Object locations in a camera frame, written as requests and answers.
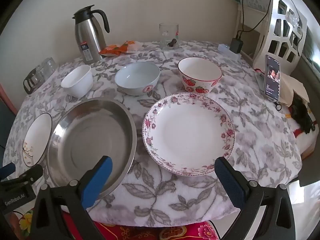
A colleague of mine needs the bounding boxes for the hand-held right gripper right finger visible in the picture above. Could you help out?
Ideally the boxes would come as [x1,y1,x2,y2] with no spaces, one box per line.
[214,156,295,240]

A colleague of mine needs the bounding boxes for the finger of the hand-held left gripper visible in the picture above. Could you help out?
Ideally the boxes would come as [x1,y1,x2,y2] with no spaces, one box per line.
[15,164,43,184]
[0,162,16,181]

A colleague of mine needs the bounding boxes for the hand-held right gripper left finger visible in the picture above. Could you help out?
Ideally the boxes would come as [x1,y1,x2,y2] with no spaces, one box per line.
[30,156,113,240]

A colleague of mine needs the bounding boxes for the stainless steel plate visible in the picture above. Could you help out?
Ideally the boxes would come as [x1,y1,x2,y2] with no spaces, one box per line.
[47,98,137,200]

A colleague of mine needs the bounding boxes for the pink floral rimmed plate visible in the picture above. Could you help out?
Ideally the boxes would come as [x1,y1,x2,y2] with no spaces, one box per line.
[142,92,236,177]

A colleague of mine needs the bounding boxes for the white square bowl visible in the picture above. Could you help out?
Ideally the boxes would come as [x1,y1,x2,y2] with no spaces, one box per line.
[61,65,94,98]

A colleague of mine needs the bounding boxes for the strawberry print bowl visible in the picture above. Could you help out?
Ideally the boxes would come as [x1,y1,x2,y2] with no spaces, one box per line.
[178,57,222,95]

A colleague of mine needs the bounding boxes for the small white black-rimmed plate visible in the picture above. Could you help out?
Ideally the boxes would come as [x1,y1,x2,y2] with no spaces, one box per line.
[22,113,52,167]

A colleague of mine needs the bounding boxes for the grey floral tablecloth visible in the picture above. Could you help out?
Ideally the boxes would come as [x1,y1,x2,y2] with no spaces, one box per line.
[2,41,303,228]

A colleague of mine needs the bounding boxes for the dark blue refrigerator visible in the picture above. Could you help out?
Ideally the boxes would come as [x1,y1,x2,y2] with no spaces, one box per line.
[0,100,17,133]

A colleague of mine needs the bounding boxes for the red floral cushion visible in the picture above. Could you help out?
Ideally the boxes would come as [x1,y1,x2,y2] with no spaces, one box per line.
[15,210,225,240]

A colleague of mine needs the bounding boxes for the pink foam roll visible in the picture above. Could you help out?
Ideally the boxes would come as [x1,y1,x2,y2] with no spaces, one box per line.
[0,84,16,112]

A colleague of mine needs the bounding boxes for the black bundle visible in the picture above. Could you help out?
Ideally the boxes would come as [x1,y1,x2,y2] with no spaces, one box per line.
[291,96,315,134]

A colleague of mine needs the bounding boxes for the clear glass cup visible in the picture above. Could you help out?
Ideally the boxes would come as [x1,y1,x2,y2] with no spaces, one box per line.
[37,65,50,81]
[44,57,57,77]

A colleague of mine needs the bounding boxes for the pale blue round bowl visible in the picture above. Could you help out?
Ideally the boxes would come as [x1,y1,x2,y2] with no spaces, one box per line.
[114,62,161,97]

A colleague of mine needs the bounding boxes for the smartphone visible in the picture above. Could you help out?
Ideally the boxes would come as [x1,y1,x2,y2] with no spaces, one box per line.
[264,54,282,102]

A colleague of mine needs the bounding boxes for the beige paper box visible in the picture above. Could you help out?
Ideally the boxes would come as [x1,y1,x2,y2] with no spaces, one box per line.
[281,75,310,107]

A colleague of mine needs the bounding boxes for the white power strip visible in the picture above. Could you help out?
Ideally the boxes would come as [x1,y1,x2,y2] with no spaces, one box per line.
[217,44,242,58]

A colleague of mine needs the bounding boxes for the black charger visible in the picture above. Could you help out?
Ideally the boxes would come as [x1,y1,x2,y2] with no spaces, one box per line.
[230,38,243,54]

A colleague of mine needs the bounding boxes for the stainless steel thermos jug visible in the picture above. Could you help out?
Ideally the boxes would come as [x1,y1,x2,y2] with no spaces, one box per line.
[72,4,110,65]

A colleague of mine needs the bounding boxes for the clear glass mug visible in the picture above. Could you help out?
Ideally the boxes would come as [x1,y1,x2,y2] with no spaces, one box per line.
[159,23,179,50]

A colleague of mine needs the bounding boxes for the white cut-out rack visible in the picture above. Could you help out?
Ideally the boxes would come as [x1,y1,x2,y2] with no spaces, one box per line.
[252,0,307,75]

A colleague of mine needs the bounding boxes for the glass carafe with black handle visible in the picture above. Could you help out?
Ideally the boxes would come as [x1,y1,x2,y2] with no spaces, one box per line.
[23,66,42,95]

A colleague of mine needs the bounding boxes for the black cable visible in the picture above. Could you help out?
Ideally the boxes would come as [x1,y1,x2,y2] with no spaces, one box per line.
[236,0,273,40]

